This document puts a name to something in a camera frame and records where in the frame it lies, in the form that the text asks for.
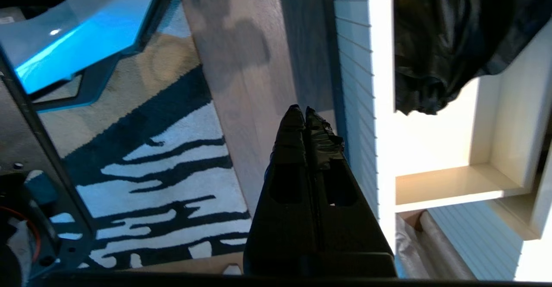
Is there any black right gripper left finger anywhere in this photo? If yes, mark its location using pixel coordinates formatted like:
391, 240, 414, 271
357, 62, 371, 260
244, 104, 314, 277

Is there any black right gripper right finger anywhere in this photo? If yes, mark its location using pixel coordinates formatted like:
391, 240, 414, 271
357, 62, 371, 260
305, 106, 397, 277

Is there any white fluted drawer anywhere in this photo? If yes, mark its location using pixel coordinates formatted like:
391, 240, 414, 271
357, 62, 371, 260
330, 0, 552, 236

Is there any black folding umbrella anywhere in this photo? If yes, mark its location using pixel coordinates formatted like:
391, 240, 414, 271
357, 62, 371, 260
393, 0, 552, 116

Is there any robot base body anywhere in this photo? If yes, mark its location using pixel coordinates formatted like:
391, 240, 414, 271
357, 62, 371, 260
0, 0, 179, 279

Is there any white TV cabinet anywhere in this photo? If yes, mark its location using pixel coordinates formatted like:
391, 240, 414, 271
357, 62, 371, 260
425, 119, 552, 281

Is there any grey pleated curtain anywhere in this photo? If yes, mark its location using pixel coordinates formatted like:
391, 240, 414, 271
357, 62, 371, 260
395, 209, 477, 281

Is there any black white beige rug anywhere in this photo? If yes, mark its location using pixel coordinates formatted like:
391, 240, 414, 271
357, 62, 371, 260
37, 0, 253, 270

